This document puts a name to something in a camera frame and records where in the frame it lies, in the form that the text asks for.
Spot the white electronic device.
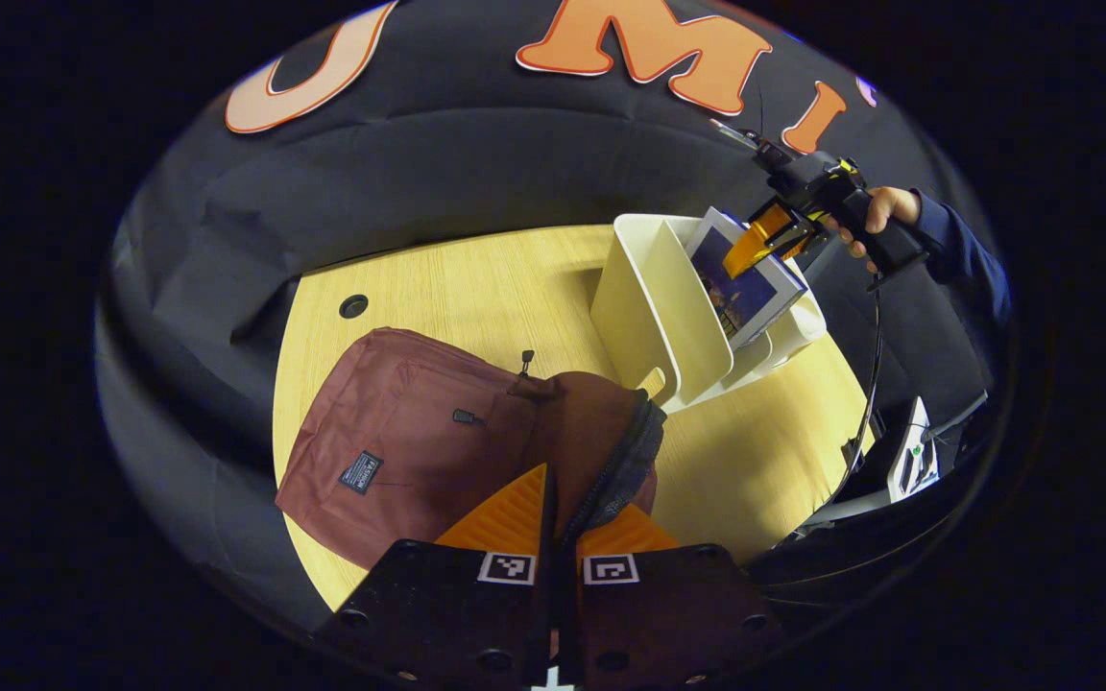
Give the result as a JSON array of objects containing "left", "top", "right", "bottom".
[{"left": 884, "top": 395, "right": 943, "bottom": 502}]

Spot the grey backdrop frame pole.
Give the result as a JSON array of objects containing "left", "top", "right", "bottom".
[{"left": 844, "top": 278, "right": 883, "bottom": 473}]

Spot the white plastic bookshelf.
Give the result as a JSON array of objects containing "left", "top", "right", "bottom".
[{"left": 589, "top": 213, "right": 830, "bottom": 416}]

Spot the blue spine book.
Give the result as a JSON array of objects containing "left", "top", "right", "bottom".
[{"left": 685, "top": 206, "right": 810, "bottom": 352}]

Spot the dark red schoolbag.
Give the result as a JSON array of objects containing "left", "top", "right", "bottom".
[{"left": 275, "top": 326, "right": 669, "bottom": 574}]

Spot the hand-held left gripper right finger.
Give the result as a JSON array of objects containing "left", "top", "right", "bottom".
[{"left": 558, "top": 504, "right": 796, "bottom": 690}]

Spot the black backdrop cloth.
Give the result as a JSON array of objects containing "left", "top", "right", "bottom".
[{"left": 94, "top": 0, "right": 1015, "bottom": 634}]

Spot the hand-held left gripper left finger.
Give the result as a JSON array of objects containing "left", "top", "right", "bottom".
[{"left": 311, "top": 463, "right": 556, "bottom": 690}]

